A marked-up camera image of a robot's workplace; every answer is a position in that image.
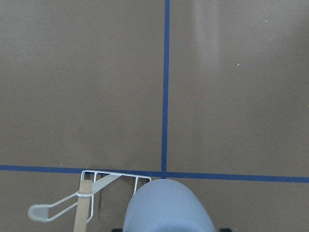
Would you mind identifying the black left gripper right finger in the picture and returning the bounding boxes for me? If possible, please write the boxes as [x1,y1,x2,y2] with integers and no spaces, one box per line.
[219,228,231,232]

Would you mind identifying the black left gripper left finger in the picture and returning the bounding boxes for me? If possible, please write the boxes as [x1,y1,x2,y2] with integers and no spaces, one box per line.
[112,228,123,232]

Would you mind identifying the light blue plastic cup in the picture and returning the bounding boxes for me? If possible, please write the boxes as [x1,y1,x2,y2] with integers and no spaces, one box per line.
[123,179,216,232]

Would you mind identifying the blue tape grid lines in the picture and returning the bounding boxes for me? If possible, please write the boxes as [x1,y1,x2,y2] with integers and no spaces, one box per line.
[0,0,309,183]

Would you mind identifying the white wire cup holder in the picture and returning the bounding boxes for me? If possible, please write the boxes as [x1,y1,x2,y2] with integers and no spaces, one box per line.
[28,170,152,232]

